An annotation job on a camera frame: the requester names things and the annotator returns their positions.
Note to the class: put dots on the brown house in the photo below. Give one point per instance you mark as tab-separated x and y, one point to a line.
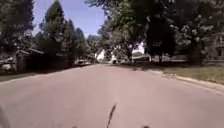
219	46

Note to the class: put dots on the row of dark trees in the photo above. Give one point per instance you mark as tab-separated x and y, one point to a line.
55	33

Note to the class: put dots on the grass strip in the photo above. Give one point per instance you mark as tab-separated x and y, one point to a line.
13	77

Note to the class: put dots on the dark low house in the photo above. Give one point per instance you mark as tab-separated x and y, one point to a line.
26	60

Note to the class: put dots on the group of leafy trees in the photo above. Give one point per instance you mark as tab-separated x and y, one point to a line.
156	26

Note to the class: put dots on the white building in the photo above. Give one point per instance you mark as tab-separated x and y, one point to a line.
101	55

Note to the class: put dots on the pale kerb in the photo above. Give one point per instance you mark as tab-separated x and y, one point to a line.
200	82

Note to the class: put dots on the grass verge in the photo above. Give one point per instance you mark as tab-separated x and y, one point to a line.
200	71

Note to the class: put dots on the grey asphalt road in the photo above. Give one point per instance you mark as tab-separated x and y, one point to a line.
100	93

